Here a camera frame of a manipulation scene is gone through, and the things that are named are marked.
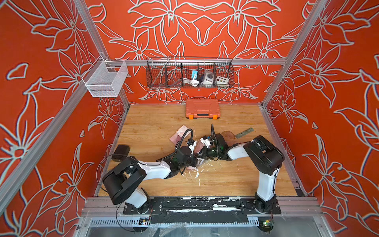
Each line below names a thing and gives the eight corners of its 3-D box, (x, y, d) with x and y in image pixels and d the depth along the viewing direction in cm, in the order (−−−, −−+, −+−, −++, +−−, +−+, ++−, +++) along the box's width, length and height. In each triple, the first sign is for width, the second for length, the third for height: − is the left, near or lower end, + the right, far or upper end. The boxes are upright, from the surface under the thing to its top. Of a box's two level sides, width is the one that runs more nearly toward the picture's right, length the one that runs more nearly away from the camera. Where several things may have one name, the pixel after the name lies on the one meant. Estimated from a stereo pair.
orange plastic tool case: (185, 119, 112) (185, 115, 108) (186, 102, 124) (186, 98, 120) (220, 119, 111) (221, 115, 108) (216, 102, 124) (217, 98, 120)
